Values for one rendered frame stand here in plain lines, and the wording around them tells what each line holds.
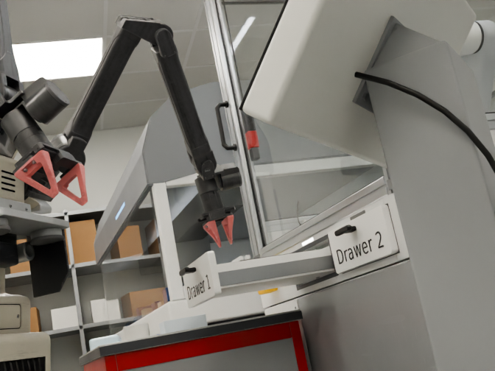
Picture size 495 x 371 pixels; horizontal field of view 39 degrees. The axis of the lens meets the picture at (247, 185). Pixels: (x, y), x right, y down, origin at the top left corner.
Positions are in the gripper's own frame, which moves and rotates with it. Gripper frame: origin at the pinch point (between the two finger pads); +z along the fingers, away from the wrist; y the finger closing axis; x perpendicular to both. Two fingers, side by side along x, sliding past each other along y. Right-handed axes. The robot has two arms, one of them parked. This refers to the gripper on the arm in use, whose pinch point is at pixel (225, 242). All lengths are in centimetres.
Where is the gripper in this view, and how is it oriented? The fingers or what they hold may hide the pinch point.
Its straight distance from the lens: 194.3
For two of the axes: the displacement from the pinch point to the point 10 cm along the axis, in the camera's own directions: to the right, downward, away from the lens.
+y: 9.1, -2.4, 3.4
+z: 3.1, 9.3, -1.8
